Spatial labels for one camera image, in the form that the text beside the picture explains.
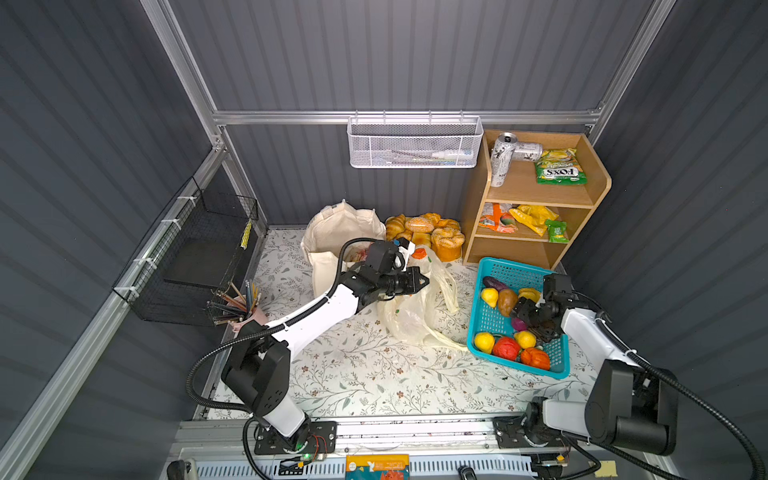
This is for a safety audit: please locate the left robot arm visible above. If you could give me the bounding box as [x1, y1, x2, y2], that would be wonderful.
[221, 238, 429, 451]

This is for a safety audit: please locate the yellow fruit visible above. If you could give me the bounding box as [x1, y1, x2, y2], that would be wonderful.
[514, 330, 537, 350]
[473, 332, 496, 354]

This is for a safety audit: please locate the orange snack packet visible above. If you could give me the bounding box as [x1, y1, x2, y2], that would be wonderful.
[478, 202, 518, 234]

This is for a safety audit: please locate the orange pumpkin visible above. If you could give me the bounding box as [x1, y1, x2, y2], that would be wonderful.
[520, 347, 551, 371]

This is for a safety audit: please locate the yellow snack packet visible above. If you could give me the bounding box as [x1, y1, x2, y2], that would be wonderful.
[509, 205, 559, 237]

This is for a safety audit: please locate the green candy bag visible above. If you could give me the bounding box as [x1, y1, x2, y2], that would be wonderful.
[534, 148, 587, 185]

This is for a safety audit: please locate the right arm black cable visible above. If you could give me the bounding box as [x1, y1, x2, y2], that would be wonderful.
[563, 290, 768, 480]

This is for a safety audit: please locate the sugared bun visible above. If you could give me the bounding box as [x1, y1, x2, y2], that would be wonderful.
[405, 216, 435, 233]

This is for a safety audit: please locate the teal orange card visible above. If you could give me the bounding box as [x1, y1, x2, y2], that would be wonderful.
[345, 454, 410, 480]

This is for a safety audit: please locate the yellow bread tray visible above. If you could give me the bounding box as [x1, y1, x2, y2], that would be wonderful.
[394, 212, 464, 254]

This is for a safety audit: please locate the yellow fruit centre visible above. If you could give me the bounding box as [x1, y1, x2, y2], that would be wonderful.
[514, 330, 537, 350]

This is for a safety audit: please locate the yellow plastic grocery bag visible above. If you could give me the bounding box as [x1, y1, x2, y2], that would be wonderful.
[376, 247, 468, 352]

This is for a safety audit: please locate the purple eggplant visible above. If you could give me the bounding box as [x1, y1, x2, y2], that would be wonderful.
[482, 276, 510, 292]

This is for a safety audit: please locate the canvas tote bag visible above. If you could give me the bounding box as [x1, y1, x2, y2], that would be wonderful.
[301, 200, 386, 297]

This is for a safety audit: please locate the red tomato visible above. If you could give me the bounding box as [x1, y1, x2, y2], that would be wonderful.
[492, 337, 522, 362]

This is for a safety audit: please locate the yellow fruit bottom left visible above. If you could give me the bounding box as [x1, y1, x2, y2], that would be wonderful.
[473, 332, 496, 354]

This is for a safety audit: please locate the pink pencil cup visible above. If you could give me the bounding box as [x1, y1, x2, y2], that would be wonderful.
[206, 280, 268, 333]

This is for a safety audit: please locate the wooden shelf unit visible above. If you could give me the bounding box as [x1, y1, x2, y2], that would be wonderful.
[459, 130, 612, 270]

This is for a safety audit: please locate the brown potato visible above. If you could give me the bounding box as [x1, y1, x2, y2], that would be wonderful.
[496, 289, 518, 318]

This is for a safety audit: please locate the braided bread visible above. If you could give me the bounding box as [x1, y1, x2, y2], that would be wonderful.
[385, 214, 406, 241]

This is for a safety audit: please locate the purple onion right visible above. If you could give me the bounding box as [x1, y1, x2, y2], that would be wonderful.
[511, 318, 528, 332]

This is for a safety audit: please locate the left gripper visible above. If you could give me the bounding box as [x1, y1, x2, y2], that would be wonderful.
[376, 266, 429, 296]

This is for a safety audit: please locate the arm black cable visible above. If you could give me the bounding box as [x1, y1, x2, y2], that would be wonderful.
[563, 290, 768, 480]
[184, 237, 379, 480]

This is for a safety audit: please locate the tall white energy can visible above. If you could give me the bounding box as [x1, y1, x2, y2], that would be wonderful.
[490, 132, 518, 188]

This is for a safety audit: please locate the small green packet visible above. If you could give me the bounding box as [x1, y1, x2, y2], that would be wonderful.
[545, 219, 569, 244]

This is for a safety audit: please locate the toothpaste tube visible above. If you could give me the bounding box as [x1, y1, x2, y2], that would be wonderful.
[431, 149, 476, 164]

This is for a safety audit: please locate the lying white can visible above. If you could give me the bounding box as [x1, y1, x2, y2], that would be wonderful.
[512, 142, 543, 162]

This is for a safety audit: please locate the black wire wall basket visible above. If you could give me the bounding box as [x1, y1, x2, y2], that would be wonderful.
[113, 181, 260, 327]

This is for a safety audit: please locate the white wire wall basket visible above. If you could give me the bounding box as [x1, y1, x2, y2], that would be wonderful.
[346, 114, 484, 169]

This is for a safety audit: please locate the yellow pear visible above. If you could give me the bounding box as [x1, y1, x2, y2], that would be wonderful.
[480, 287, 499, 309]

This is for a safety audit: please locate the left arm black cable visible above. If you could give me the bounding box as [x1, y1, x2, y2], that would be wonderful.
[184, 237, 379, 480]

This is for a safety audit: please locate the round sugared bread loaf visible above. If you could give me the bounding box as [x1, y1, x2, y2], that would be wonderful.
[431, 227, 465, 263]

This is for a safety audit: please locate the teal plastic basket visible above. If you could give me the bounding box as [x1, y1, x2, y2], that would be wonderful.
[466, 257, 570, 380]

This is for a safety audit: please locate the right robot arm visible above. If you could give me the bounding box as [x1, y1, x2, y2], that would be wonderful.
[513, 273, 678, 455]

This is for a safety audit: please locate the yellow corn piece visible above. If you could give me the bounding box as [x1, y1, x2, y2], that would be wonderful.
[518, 288, 542, 303]

